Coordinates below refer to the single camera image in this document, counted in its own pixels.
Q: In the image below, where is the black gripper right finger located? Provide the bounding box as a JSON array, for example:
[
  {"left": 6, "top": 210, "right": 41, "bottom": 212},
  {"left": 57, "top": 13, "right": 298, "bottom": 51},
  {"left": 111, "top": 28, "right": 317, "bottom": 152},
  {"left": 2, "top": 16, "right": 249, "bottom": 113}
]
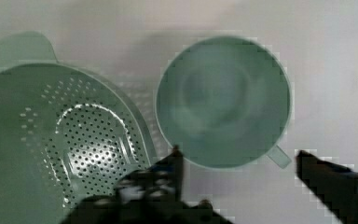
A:
[{"left": 296, "top": 150, "right": 358, "bottom": 224}]

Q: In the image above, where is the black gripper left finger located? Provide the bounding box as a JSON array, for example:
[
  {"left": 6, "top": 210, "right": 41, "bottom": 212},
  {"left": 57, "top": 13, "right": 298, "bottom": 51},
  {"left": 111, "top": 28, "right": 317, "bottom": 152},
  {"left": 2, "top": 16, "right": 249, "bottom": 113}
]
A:
[{"left": 115, "top": 145, "right": 186, "bottom": 206}]

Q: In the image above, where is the green mug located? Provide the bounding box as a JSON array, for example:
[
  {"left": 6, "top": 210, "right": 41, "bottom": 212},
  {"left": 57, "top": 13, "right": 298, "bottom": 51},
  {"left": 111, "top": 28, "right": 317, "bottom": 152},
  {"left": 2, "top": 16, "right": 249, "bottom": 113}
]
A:
[{"left": 155, "top": 36, "right": 291, "bottom": 169}]

